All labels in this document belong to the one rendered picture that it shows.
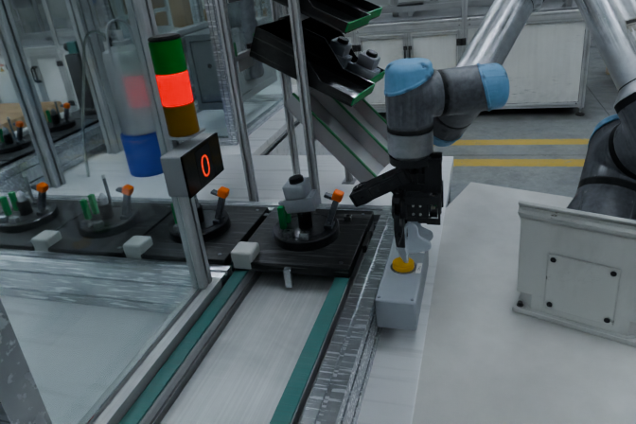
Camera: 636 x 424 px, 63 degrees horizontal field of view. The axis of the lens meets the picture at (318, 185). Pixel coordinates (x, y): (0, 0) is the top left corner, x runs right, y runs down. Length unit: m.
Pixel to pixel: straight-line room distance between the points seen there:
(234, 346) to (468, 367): 0.39
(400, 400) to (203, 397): 0.30
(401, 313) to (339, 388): 0.21
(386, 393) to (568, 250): 0.38
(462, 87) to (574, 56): 4.24
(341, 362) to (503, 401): 0.26
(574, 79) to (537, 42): 0.46
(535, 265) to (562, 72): 4.15
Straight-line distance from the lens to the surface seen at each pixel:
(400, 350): 0.97
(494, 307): 1.07
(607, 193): 1.02
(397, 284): 0.95
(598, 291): 1.00
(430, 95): 0.83
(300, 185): 1.03
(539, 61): 5.04
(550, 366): 0.97
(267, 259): 1.04
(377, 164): 1.34
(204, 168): 0.89
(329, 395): 0.77
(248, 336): 0.95
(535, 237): 0.98
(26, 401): 0.20
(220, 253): 1.09
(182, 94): 0.85
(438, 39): 4.97
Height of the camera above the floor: 1.50
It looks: 23 degrees down
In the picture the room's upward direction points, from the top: 6 degrees counter-clockwise
